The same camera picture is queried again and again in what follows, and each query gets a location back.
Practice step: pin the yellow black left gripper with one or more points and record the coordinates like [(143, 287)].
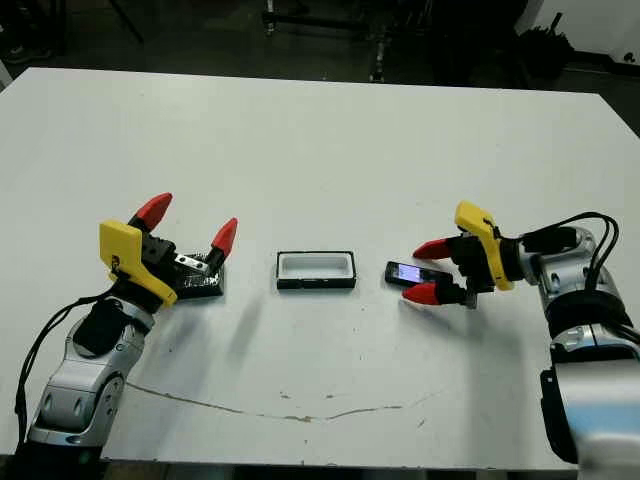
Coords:
[(120, 250)]

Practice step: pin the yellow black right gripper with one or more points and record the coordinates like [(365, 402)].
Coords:
[(487, 245)]

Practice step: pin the black camera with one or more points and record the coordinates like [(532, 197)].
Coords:
[(400, 272)]

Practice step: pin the black box lid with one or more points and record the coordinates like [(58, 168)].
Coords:
[(200, 290)]

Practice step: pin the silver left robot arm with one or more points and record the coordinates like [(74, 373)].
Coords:
[(80, 390)]

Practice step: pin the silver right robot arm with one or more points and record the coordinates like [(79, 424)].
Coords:
[(600, 400)]

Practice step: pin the black box with white liner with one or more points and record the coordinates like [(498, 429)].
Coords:
[(315, 267)]

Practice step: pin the black slanted stand leg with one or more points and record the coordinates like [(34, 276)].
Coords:
[(127, 22)]

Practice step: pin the dark sneaker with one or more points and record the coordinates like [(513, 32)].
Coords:
[(42, 51), (15, 53)]

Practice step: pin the grey metal stand post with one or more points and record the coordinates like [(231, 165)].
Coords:
[(378, 57)]

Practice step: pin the black bundle by wall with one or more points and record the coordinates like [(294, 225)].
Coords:
[(545, 50)]

